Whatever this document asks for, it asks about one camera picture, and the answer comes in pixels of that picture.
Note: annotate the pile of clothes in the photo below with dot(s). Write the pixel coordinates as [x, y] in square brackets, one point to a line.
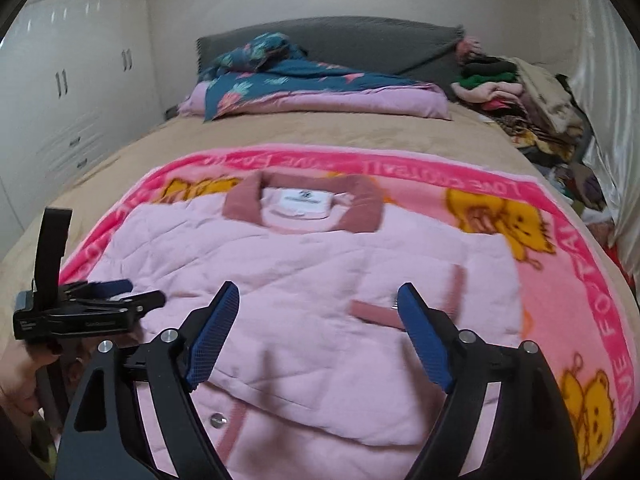
[530, 105]

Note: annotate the grey headboard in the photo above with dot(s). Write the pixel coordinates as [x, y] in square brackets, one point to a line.
[360, 40]

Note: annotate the person's left hand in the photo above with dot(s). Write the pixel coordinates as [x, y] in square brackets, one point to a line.
[20, 375]

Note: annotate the pink printed blanket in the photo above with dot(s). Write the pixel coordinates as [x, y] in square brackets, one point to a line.
[565, 240]

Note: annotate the teal floral quilt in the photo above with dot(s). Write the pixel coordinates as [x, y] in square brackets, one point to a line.
[320, 87]

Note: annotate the pink quilted jacket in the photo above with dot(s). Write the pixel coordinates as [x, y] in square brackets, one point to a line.
[320, 285]

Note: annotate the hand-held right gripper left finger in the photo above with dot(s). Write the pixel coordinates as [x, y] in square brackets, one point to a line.
[212, 340]

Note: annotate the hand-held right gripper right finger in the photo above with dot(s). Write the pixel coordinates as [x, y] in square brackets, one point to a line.
[422, 340]

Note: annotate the bed with beige sheet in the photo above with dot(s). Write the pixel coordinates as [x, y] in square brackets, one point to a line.
[350, 130]

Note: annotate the white satin curtain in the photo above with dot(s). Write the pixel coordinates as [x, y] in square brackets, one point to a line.
[610, 85]

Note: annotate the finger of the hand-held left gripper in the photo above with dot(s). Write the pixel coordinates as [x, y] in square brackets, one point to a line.
[110, 287]
[147, 300]

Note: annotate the white wardrobe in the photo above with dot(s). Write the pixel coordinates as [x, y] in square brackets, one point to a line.
[70, 80]

